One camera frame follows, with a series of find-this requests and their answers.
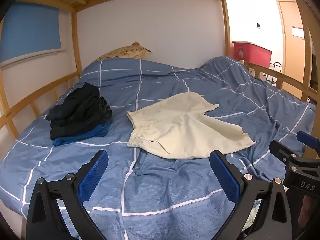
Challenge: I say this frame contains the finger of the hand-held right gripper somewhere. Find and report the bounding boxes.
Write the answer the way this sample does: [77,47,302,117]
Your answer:
[269,140,300,167]
[297,131,320,153]

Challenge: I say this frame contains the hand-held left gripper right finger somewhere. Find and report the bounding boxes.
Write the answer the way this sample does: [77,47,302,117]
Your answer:
[209,150,292,240]

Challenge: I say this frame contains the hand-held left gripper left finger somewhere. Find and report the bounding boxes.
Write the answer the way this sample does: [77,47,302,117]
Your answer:
[26,149,109,240]

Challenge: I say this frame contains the cream shorts pants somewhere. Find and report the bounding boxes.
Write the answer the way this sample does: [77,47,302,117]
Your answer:
[126,92,256,160]

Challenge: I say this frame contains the person's right hand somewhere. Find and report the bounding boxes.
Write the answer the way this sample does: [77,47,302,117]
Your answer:
[301,194,311,221]

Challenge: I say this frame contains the blue folded garment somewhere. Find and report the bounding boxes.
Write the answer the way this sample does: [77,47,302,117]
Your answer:
[53,122,111,147]

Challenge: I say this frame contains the blue checked duvet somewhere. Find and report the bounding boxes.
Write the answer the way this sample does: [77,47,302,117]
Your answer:
[0,56,317,240]

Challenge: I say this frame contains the pile of black clothes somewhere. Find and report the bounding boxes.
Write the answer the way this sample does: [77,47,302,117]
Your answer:
[47,82,112,140]

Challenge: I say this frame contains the beige door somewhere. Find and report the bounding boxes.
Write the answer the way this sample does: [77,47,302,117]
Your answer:
[276,0,312,74]

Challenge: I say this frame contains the red storage bin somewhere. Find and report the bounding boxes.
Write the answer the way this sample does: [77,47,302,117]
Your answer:
[232,41,273,68]

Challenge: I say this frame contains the white paper notice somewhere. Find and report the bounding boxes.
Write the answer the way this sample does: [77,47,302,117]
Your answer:
[291,26,305,39]

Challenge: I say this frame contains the beige patterned pillow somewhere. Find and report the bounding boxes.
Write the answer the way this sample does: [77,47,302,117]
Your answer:
[91,41,152,62]

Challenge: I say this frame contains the blue window blind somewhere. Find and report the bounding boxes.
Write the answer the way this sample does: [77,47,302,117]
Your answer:
[0,1,62,62]

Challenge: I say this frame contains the black wire rack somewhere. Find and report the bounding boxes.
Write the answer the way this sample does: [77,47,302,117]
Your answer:
[266,62,282,87]

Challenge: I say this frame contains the wooden bunk bed frame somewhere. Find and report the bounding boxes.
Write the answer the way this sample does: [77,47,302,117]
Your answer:
[0,0,320,140]

